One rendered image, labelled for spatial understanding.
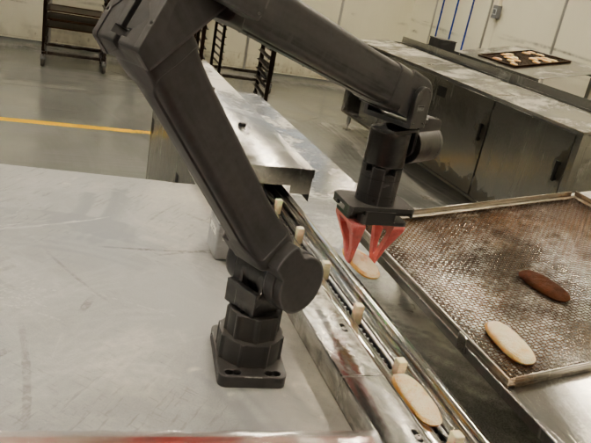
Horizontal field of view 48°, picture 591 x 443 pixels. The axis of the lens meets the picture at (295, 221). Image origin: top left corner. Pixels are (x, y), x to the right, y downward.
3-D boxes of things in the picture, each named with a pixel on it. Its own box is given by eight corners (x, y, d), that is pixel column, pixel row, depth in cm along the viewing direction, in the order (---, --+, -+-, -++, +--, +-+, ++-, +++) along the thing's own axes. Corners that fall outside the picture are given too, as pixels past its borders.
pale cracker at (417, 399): (384, 376, 84) (386, 368, 83) (410, 375, 85) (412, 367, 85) (420, 428, 75) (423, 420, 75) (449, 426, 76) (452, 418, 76)
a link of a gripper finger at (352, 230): (325, 250, 99) (338, 192, 96) (368, 252, 102) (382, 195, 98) (341, 272, 93) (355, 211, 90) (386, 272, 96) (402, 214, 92)
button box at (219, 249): (201, 257, 121) (210, 201, 117) (244, 259, 123) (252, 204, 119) (210, 279, 114) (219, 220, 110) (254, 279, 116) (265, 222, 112)
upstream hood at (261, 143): (156, 74, 244) (158, 51, 241) (204, 80, 251) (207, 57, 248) (228, 196, 136) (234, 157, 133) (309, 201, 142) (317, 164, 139)
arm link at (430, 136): (368, 71, 89) (419, 87, 84) (415, 72, 98) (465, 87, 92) (349, 155, 94) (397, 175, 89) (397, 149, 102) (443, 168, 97)
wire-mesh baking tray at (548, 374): (351, 223, 123) (351, 216, 122) (574, 197, 137) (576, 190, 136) (506, 388, 80) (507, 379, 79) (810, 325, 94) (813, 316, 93)
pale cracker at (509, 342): (477, 325, 92) (478, 318, 91) (501, 322, 93) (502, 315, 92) (516, 367, 83) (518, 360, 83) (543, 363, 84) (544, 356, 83)
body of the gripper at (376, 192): (331, 200, 96) (341, 152, 93) (393, 205, 99) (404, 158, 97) (347, 219, 90) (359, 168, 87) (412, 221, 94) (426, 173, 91)
